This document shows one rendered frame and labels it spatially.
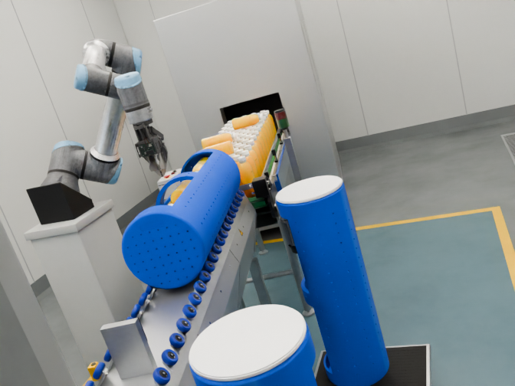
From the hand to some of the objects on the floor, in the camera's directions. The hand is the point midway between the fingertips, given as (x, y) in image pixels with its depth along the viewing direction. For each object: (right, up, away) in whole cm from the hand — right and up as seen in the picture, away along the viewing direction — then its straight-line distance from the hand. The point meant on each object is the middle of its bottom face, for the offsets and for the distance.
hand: (162, 172), depth 192 cm
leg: (+50, -99, +92) cm, 144 cm away
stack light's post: (+82, -78, +129) cm, 171 cm away
